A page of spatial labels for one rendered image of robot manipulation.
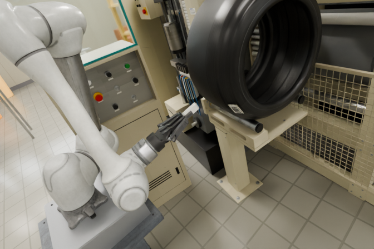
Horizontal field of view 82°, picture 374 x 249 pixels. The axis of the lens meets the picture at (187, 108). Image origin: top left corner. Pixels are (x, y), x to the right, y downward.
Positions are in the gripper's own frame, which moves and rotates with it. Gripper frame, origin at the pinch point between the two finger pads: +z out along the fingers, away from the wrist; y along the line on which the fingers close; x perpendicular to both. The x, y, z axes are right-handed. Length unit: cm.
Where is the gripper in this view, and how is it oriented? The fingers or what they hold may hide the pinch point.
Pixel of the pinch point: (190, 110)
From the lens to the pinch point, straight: 85.2
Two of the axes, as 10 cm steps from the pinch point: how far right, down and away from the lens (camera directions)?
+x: 4.6, 6.7, 5.8
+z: 7.4, -6.5, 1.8
